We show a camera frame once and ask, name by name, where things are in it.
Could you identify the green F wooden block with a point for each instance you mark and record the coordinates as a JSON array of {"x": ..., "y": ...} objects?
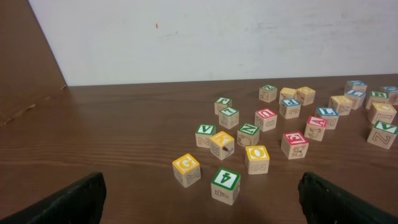
[{"x": 222, "y": 103}]

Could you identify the yellow G wooden block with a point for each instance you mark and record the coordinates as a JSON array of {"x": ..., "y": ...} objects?
[{"x": 186, "y": 170}]

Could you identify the red E wooden block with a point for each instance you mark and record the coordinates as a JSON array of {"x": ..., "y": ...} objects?
[{"x": 294, "y": 145}]

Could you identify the green V block left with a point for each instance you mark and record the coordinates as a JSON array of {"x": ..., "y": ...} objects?
[{"x": 203, "y": 134}]

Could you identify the blue L block centre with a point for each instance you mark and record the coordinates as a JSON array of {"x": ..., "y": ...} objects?
[{"x": 329, "y": 114}]

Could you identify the yellow C wooden block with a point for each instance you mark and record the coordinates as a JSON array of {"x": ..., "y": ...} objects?
[{"x": 381, "y": 112}]

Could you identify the green N wooden block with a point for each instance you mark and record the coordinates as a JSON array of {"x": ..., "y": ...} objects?
[{"x": 248, "y": 135}]

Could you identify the red U block left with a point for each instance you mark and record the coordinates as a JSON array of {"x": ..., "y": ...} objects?
[{"x": 265, "y": 119}]

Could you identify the blue P wooden block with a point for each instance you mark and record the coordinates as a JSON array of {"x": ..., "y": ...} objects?
[{"x": 290, "y": 108}]

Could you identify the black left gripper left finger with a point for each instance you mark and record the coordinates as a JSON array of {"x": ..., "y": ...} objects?
[{"x": 80, "y": 202}]

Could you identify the blue L block upper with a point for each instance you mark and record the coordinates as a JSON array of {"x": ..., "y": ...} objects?
[{"x": 357, "y": 97}]

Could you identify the green v block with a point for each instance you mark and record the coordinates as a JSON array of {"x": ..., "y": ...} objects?
[
  {"x": 203, "y": 134},
  {"x": 382, "y": 134}
]

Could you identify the blue d block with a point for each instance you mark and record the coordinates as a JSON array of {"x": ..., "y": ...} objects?
[
  {"x": 357, "y": 85},
  {"x": 392, "y": 92}
]

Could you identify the blue l block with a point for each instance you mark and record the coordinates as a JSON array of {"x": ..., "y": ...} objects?
[
  {"x": 357, "y": 97},
  {"x": 329, "y": 114}
]

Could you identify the yellow Q wooden block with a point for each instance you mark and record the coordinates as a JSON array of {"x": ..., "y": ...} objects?
[{"x": 305, "y": 95}]

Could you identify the blue D block right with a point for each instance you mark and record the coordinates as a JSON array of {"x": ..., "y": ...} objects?
[{"x": 392, "y": 92}]

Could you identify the yellow O wooden block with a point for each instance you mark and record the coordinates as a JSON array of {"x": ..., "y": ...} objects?
[{"x": 257, "y": 160}]

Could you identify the green 4 wooden block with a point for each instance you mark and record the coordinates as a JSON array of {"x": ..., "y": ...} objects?
[{"x": 226, "y": 185}]

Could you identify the yellow S wooden block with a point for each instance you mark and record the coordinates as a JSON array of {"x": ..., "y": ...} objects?
[{"x": 342, "y": 104}]

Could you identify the green 7 wooden block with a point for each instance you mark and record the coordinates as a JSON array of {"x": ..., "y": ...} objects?
[{"x": 228, "y": 117}]

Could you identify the green Z wooden block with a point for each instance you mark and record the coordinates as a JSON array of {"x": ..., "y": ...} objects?
[{"x": 267, "y": 93}]

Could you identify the blue D block top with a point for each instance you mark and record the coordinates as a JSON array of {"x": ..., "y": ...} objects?
[{"x": 357, "y": 85}]

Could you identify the green V block centre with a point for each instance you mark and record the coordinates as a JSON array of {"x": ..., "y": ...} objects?
[{"x": 382, "y": 134}]

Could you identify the yellow block beside Z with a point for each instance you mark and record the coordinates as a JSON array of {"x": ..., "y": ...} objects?
[{"x": 287, "y": 93}]

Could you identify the red A wooden block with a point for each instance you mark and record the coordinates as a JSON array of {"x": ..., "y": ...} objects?
[{"x": 315, "y": 128}]

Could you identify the green B wooden block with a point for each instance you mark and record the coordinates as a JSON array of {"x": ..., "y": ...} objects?
[{"x": 376, "y": 97}]

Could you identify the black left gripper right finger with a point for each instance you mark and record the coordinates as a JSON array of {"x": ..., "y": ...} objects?
[{"x": 324, "y": 202}]

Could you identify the yellow K wooden block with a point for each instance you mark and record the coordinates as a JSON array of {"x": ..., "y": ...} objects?
[{"x": 222, "y": 145}]

